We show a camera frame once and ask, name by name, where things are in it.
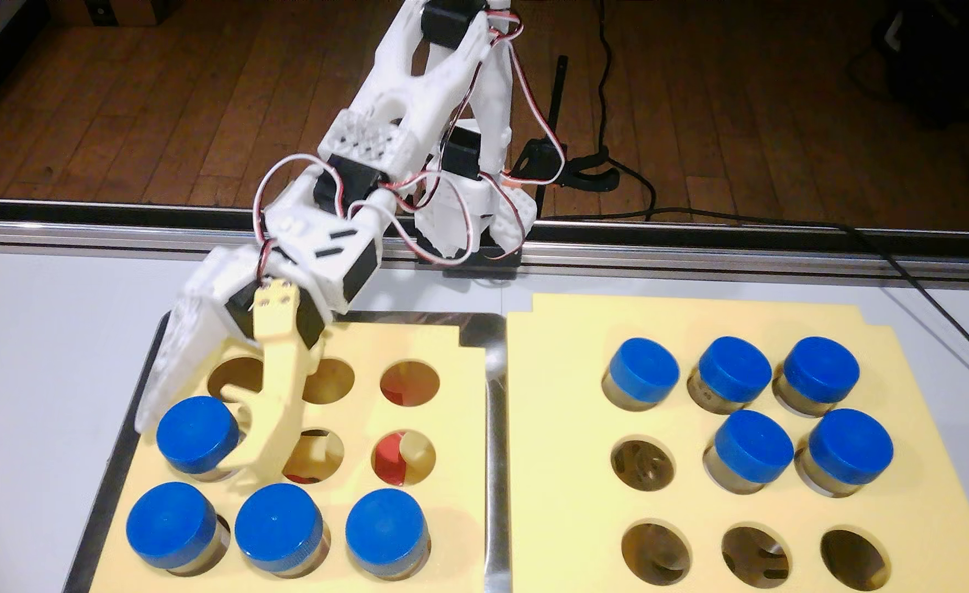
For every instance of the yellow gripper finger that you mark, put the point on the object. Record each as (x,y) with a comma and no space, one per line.
(283,371)

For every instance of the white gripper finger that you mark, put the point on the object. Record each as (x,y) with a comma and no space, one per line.
(192,321)

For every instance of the blue capped test tube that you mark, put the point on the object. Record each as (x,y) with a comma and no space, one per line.
(386,531)
(171,525)
(736,368)
(278,528)
(752,445)
(643,369)
(822,369)
(849,445)
(196,432)

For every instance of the yellow foam rack in tray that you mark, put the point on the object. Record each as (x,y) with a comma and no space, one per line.
(456,494)

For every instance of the black metal tray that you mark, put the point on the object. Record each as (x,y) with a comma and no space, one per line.
(496,461)

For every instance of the black bar clamp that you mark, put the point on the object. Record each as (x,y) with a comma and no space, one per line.
(596,174)

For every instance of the large yellow foam rack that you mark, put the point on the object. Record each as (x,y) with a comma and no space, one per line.
(559,461)

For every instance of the dark bulky object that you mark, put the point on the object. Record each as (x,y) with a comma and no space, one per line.
(946,58)

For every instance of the aluminium table edge rail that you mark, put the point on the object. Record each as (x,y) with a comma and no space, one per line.
(81,235)

